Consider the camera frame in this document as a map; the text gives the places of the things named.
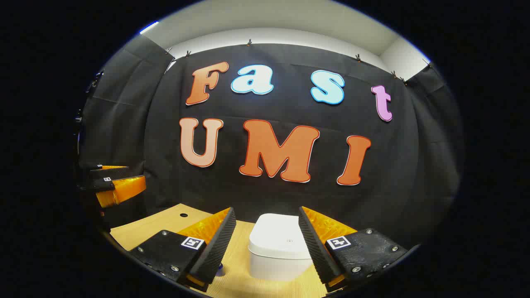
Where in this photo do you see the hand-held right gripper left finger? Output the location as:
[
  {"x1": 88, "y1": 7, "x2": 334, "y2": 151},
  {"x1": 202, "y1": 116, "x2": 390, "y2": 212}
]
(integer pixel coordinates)
[{"x1": 129, "y1": 207, "x2": 237, "y2": 292}]

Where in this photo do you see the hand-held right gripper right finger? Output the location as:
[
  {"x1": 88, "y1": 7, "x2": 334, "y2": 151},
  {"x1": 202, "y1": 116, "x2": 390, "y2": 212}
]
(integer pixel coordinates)
[{"x1": 298, "y1": 206, "x2": 409, "y2": 293}]

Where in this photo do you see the white desktop garbage bin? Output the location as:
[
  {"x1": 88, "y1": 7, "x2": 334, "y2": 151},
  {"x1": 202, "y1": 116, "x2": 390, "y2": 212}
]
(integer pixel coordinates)
[{"x1": 248, "y1": 213, "x2": 315, "y2": 282}]

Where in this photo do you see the wooden desktop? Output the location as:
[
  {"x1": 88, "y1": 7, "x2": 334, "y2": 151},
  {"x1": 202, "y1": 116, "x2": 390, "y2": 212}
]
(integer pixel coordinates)
[{"x1": 110, "y1": 203, "x2": 344, "y2": 298}]

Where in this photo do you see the black backdrop cloth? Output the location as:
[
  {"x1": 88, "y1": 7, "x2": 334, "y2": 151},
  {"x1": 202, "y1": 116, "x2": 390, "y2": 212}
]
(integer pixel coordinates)
[{"x1": 77, "y1": 35, "x2": 462, "y2": 249}]

